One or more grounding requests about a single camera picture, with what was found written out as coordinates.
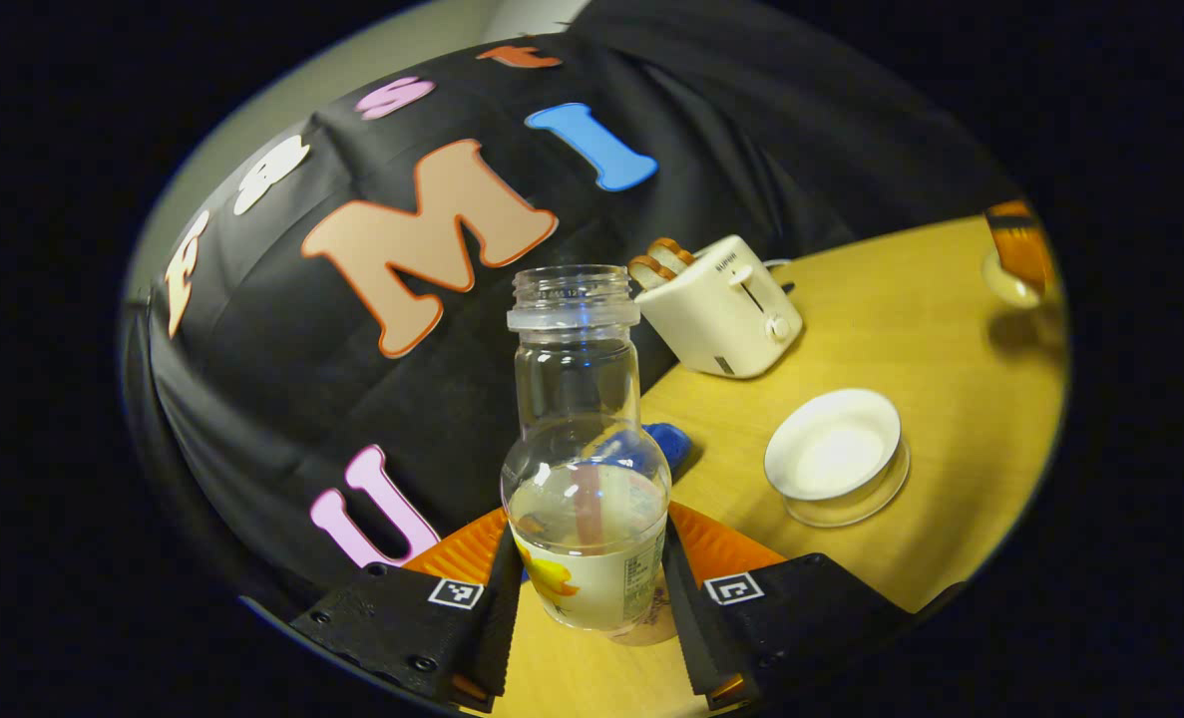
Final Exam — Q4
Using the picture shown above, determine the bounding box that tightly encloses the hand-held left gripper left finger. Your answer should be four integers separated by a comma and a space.
290, 507, 525, 714

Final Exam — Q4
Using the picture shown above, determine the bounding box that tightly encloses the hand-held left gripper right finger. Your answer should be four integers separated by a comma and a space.
659, 501, 917, 711

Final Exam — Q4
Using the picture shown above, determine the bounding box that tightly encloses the round cork coaster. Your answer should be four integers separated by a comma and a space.
606, 570, 680, 647

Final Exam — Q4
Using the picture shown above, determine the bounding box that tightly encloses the clear water bottle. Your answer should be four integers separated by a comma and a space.
500, 264, 674, 634

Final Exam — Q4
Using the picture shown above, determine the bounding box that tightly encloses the cream teacup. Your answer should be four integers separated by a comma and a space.
763, 388, 904, 503

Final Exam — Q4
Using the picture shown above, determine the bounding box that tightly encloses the blue towel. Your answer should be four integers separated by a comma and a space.
606, 423, 693, 480

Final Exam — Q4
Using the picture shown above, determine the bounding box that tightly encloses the white toaster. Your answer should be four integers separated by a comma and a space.
634, 234, 804, 380

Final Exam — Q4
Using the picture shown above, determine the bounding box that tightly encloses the black backdrop cloth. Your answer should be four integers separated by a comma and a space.
123, 0, 1011, 609

